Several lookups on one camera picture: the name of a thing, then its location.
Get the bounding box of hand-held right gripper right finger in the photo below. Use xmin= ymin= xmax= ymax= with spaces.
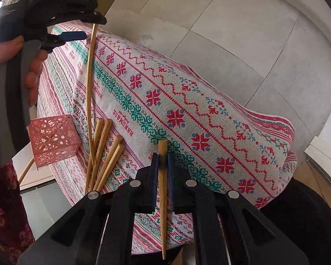
xmin=167 ymin=152 xmax=311 ymax=265

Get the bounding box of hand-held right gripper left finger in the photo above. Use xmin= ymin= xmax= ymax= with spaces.
xmin=18 ymin=152 xmax=159 ymax=265

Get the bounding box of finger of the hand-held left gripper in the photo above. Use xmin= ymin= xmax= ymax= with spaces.
xmin=48 ymin=0 xmax=108 ymax=25
xmin=40 ymin=31 xmax=88 ymax=51

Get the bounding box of tapered wooden chopstick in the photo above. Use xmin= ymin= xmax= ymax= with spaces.
xmin=90 ymin=119 xmax=113 ymax=192
xmin=84 ymin=118 xmax=103 ymax=194
xmin=158 ymin=140 xmax=169 ymax=260
xmin=17 ymin=157 xmax=35 ymax=185
xmin=94 ymin=135 xmax=124 ymax=191
xmin=86 ymin=23 xmax=98 ymax=166
xmin=97 ymin=143 xmax=125 ymax=193

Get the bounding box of pink perforated utensil holder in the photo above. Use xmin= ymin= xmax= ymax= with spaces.
xmin=27 ymin=114 xmax=82 ymax=169

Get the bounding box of person's left hand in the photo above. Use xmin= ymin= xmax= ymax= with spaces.
xmin=0 ymin=36 xmax=49 ymax=107

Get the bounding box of patterned woven tablecloth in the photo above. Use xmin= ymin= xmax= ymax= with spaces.
xmin=36 ymin=21 xmax=298 ymax=257

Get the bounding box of dark cloth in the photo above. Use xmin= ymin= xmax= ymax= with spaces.
xmin=261 ymin=178 xmax=331 ymax=265

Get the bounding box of red floral garment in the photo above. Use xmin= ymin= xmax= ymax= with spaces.
xmin=0 ymin=138 xmax=35 ymax=265

